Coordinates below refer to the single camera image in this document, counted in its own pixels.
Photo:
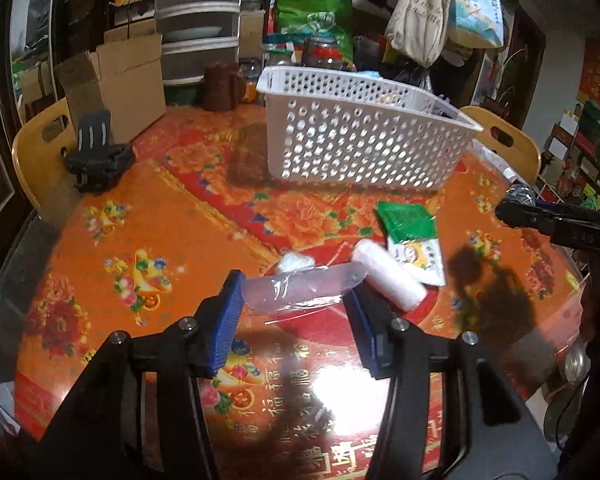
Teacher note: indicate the glass jar with red contents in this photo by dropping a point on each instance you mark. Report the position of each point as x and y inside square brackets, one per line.
[322, 52]

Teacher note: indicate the white soft roll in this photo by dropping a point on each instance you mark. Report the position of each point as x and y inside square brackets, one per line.
[390, 275]

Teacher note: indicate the beige canvas tote bag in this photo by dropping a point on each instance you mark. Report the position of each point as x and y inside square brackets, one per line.
[417, 20]

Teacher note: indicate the red floral tablecloth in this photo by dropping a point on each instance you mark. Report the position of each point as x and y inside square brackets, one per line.
[180, 220]

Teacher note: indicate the green and white packet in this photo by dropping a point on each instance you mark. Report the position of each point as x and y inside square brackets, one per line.
[412, 240]

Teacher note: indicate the open cardboard box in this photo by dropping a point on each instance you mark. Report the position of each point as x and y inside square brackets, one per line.
[125, 90]

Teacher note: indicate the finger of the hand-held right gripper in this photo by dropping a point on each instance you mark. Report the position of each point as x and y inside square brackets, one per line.
[540, 212]

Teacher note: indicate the black gripper stand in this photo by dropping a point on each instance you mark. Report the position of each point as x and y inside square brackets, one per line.
[97, 155]

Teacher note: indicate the white crumpled tissue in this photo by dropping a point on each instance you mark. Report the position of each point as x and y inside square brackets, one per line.
[295, 262]

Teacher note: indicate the stacked grey storage drawers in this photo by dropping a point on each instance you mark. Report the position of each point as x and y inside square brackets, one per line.
[197, 15]

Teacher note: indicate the printed paper bag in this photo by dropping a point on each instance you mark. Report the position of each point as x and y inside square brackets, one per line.
[475, 10]

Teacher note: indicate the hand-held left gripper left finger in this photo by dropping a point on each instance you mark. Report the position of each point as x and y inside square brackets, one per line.
[227, 320]

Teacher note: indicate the green shopping bag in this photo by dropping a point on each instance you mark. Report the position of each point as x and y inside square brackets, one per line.
[312, 17]

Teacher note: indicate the red wall banner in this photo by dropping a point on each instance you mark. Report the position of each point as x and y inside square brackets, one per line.
[596, 72]

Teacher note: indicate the white perforated plastic basket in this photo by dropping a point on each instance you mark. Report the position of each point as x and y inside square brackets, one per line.
[360, 130]

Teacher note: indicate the clear plastic bag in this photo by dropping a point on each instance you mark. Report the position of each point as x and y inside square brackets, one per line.
[300, 287]

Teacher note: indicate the brown mug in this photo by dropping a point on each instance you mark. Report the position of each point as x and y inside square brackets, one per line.
[220, 87]

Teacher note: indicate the wooden chair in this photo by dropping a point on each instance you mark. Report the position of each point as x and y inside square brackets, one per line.
[515, 150]
[35, 155]

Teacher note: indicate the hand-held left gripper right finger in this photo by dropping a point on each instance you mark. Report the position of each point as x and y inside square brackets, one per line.
[365, 330]

